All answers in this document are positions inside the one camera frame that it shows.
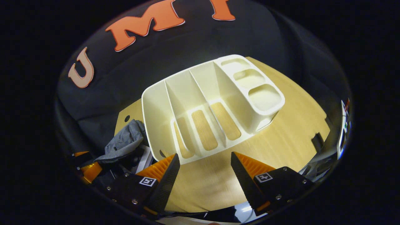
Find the white bookshelf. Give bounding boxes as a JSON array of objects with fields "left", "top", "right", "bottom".
[{"left": 141, "top": 54, "right": 286, "bottom": 165}]

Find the black backdrop cloth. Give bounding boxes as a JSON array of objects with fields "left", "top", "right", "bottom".
[{"left": 55, "top": 0, "right": 352, "bottom": 175}]

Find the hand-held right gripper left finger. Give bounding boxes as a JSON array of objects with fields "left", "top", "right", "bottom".
[{"left": 100, "top": 153, "right": 181, "bottom": 219}]

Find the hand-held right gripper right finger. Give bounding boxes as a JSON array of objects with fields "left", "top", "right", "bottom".
[{"left": 230, "top": 152, "right": 316, "bottom": 217}]

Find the book with white cover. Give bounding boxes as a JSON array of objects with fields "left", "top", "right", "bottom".
[{"left": 136, "top": 144, "right": 154, "bottom": 174}]

